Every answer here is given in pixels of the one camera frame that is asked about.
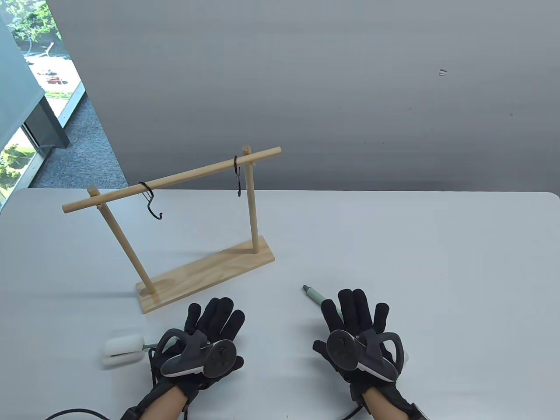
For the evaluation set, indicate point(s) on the person's right hand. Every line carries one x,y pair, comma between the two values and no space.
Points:
350,310

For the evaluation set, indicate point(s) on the person's left hand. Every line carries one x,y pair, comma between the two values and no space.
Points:
214,315

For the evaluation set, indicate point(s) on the black metal s-hook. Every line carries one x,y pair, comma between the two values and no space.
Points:
150,192
236,168

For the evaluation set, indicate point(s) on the person's right forearm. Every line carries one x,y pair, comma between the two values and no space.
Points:
385,407

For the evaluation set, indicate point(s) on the person's left forearm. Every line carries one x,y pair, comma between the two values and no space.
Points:
164,404

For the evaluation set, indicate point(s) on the dark grey right hand controller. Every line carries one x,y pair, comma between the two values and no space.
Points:
341,348

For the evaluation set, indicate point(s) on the wooden hanging rack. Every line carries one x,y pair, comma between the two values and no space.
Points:
197,275

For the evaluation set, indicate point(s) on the grey building column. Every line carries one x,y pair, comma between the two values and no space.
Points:
26,105

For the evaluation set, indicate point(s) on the glass window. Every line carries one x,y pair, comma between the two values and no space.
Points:
30,26

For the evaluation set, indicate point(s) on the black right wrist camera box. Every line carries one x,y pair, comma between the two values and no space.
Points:
419,413

